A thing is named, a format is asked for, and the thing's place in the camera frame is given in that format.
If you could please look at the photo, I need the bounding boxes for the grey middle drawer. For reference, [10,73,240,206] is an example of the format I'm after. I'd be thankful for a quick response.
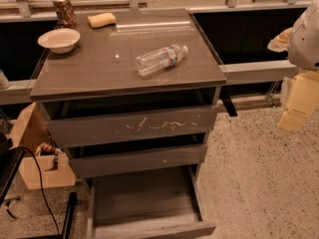
[70,143,207,178]

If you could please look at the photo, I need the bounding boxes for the grey open bottom drawer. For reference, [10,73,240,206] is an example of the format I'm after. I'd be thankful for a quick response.
[87,166,215,239]

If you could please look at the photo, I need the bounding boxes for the black stand leg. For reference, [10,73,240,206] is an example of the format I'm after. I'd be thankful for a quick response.
[61,192,77,239]

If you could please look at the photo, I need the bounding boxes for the clear plastic water bottle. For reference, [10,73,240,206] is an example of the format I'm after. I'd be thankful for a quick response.
[136,44,188,77]

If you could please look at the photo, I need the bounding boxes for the patterned drink can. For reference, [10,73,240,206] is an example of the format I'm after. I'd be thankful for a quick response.
[53,0,77,28]

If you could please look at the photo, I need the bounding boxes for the white ceramic bowl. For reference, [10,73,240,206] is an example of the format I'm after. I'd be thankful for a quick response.
[38,28,81,54]

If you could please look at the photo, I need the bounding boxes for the yellow sponge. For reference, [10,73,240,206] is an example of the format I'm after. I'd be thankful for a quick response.
[88,13,117,29]

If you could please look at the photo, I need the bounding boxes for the grey top drawer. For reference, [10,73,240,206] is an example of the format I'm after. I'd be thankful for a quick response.
[47,106,216,147]

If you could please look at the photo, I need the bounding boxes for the cardboard box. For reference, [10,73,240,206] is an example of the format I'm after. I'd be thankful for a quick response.
[9,103,76,190]

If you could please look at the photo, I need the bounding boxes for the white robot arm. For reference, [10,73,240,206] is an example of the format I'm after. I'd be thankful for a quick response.
[267,0,319,132]

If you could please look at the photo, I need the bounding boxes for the black cable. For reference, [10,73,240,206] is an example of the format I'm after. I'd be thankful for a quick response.
[12,146,62,237]

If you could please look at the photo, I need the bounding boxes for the grey drawer cabinet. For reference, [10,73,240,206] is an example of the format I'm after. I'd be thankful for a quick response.
[29,7,228,239]

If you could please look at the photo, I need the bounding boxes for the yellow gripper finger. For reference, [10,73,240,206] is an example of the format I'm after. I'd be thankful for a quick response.
[267,28,292,53]
[278,71,319,132]

